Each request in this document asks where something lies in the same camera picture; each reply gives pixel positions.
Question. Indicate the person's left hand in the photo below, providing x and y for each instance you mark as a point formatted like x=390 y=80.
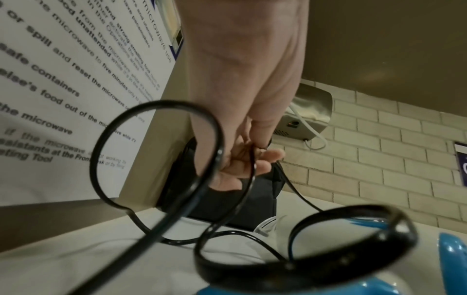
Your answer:
x=237 y=57

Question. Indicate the black power box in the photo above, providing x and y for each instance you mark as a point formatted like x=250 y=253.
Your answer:
x=240 y=207

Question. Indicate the clear plastic cup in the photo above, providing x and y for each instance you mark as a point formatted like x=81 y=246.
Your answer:
x=272 y=227

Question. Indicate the white printed notice poster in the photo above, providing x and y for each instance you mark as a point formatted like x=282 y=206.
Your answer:
x=54 y=100

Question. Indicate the blue and white iron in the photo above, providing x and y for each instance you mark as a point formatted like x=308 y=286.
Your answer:
x=452 y=259

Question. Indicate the stainless steel wall dispenser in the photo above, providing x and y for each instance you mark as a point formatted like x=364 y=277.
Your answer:
x=313 y=100

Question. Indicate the blue wall sign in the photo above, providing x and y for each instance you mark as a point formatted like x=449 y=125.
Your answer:
x=462 y=164

